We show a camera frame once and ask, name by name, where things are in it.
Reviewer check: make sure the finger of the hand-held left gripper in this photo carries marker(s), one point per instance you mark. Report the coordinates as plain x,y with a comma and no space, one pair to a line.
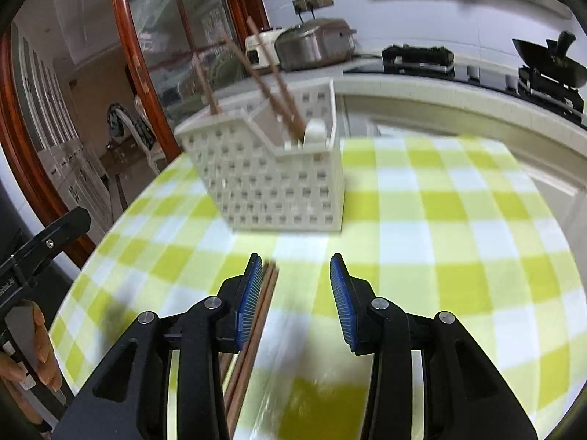
59,233

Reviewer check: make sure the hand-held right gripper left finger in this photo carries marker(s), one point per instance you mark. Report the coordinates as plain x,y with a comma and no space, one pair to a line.
250,302

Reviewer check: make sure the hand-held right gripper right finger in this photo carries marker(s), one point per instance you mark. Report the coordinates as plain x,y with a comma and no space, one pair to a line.
341,302

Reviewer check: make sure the brown wooden chopstick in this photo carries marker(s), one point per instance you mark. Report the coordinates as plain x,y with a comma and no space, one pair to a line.
207,88
257,80
255,330
275,73
262,330

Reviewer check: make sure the white perforated utensil basket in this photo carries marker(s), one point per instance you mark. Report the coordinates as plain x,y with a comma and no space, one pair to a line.
257,183

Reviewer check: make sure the white ceramic spoon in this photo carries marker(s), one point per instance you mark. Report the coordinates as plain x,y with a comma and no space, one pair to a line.
315,132

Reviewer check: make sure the person's left hand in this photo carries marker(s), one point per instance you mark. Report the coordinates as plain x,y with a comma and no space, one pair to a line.
46,353

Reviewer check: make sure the wooden dining table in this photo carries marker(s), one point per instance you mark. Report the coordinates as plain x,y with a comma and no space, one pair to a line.
121,160

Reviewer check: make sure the green checked tablecloth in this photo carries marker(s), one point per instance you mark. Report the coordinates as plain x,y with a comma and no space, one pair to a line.
435,238

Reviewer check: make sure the dark clothing on chair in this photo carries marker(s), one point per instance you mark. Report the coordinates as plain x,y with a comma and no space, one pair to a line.
117,121

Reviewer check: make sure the white ornate chair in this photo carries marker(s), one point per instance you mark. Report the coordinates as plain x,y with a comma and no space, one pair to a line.
149,142

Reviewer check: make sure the white stone kitchen countertop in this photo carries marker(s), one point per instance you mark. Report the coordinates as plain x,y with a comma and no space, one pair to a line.
435,96

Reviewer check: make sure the glass sliding door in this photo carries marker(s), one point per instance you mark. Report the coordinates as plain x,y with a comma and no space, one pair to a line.
160,18

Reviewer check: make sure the white rice cooker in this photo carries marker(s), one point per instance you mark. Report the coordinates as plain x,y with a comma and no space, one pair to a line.
257,52

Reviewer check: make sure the black burner grate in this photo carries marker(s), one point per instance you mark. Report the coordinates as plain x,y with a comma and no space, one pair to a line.
550,89
417,59

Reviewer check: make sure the silver rice cooker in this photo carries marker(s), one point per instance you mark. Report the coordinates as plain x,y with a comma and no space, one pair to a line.
316,46

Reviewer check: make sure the black glass gas hob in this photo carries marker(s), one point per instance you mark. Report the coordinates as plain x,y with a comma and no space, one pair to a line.
486,80

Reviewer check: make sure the black wok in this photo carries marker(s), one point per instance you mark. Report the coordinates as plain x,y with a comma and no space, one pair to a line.
545,57

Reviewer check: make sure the red wooden door frame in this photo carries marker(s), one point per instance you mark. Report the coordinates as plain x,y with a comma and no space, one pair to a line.
121,32

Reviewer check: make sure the wall power outlet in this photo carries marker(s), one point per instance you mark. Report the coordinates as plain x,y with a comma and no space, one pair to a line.
312,1

